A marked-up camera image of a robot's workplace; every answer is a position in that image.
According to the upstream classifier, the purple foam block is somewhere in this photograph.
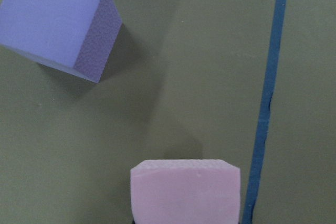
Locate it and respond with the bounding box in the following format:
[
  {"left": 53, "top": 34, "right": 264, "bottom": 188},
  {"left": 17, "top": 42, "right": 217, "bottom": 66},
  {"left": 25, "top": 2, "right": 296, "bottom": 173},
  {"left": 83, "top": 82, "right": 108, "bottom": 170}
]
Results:
[{"left": 1, "top": 0, "right": 122, "bottom": 83}]

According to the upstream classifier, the pink foam block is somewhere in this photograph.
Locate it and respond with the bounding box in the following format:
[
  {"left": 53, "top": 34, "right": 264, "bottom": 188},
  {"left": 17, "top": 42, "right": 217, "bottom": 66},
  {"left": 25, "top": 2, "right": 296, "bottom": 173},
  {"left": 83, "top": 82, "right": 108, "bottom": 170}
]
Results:
[{"left": 130, "top": 159, "right": 240, "bottom": 223}]

